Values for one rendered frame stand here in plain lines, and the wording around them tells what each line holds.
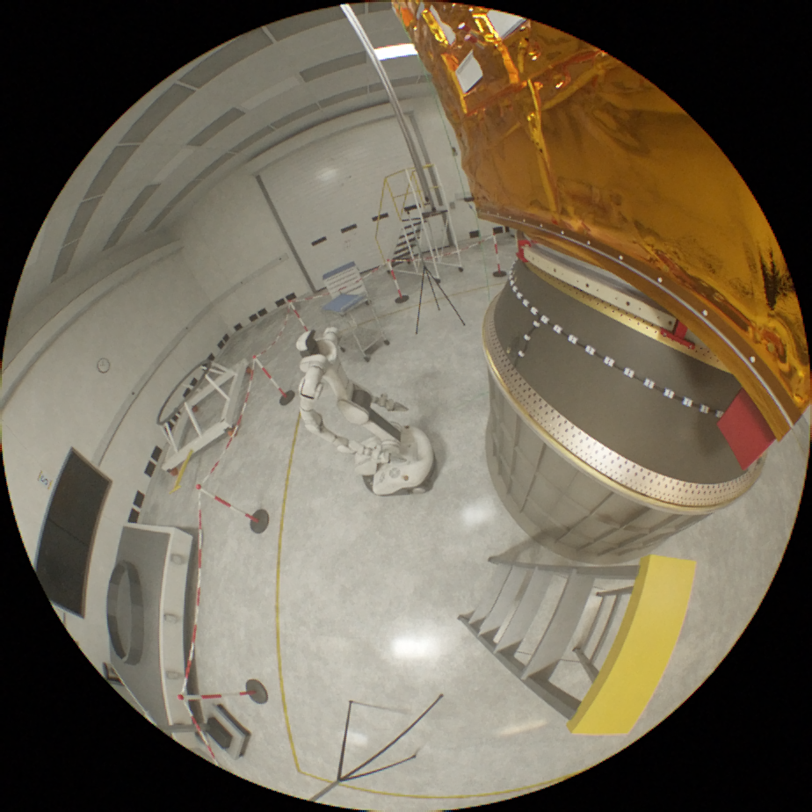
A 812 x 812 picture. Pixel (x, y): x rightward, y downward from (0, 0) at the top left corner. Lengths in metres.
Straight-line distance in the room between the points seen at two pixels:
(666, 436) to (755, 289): 0.61
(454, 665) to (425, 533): 1.14
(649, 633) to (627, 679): 0.10
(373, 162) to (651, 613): 8.63
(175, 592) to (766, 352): 4.33
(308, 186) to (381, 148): 2.38
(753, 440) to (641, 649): 0.49
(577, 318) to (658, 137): 0.68
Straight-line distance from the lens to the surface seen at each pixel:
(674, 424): 1.00
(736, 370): 0.70
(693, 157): 0.66
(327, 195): 8.36
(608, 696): 0.65
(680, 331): 0.87
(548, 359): 1.06
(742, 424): 0.76
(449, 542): 2.09
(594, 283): 0.91
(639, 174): 0.74
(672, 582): 0.67
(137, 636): 4.42
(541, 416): 1.08
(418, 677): 2.23
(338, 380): 1.45
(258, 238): 9.13
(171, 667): 4.01
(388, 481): 1.99
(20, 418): 6.98
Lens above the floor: 2.04
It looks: 45 degrees down
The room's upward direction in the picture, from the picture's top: 24 degrees counter-clockwise
